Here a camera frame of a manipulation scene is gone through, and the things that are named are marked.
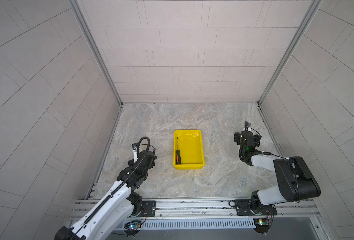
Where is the orange black screwdriver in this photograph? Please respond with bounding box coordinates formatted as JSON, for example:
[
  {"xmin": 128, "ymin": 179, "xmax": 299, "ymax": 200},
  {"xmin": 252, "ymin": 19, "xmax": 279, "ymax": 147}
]
[{"xmin": 176, "ymin": 137, "xmax": 181, "ymax": 165}]

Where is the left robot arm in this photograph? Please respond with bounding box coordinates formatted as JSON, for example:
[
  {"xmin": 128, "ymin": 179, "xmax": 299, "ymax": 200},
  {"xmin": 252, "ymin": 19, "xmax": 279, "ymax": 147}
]
[{"xmin": 54, "ymin": 137, "xmax": 157, "ymax": 240}]

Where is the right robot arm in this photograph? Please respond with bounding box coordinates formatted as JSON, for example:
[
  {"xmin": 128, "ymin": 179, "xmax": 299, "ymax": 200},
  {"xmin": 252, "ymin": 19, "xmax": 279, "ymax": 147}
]
[{"xmin": 234, "ymin": 121, "xmax": 321, "ymax": 216}]

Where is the yellow plastic bin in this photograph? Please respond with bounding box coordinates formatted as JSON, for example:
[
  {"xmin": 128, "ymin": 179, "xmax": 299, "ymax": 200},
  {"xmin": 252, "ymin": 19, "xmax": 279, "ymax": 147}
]
[{"xmin": 173, "ymin": 130, "xmax": 205, "ymax": 170}]

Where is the white ventilation grille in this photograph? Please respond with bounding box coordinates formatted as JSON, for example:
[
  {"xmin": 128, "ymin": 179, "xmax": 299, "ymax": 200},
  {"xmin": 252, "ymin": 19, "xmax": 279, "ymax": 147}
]
[{"xmin": 141, "ymin": 219, "xmax": 256, "ymax": 231}]

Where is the left controller board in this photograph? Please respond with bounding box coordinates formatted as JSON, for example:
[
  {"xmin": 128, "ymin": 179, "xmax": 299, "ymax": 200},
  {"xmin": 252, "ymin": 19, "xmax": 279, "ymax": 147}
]
[{"xmin": 124, "ymin": 221, "xmax": 142, "ymax": 232}]

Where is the controller board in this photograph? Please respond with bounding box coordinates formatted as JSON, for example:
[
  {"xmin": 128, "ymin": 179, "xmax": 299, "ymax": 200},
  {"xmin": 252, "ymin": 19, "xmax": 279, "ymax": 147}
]
[
  {"xmin": 124, "ymin": 221, "xmax": 142, "ymax": 232},
  {"xmin": 253, "ymin": 218, "xmax": 271, "ymax": 235}
]

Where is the right controller board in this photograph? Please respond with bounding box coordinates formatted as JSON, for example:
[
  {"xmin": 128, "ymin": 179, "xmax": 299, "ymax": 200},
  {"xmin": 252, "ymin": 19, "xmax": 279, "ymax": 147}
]
[{"xmin": 253, "ymin": 218, "xmax": 271, "ymax": 235}]

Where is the left black cable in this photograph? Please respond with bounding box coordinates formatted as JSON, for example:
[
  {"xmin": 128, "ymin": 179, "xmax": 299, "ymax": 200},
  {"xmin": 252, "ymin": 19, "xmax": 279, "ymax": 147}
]
[{"xmin": 71, "ymin": 136, "xmax": 151, "ymax": 235}]

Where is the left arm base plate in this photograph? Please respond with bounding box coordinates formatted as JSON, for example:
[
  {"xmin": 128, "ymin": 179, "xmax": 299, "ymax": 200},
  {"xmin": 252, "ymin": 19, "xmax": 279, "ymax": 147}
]
[{"xmin": 131, "ymin": 201, "xmax": 156, "ymax": 217}]

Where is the aluminium mounting rail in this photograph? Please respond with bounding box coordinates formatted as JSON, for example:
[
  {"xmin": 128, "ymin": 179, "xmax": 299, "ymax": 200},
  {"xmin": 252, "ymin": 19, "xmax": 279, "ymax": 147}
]
[{"xmin": 67, "ymin": 195, "xmax": 320, "ymax": 222}]

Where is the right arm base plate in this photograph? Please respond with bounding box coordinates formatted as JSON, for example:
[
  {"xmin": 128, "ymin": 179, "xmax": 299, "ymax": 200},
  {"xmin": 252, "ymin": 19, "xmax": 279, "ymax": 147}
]
[{"xmin": 229, "ymin": 200, "xmax": 277, "ymax": 216}]

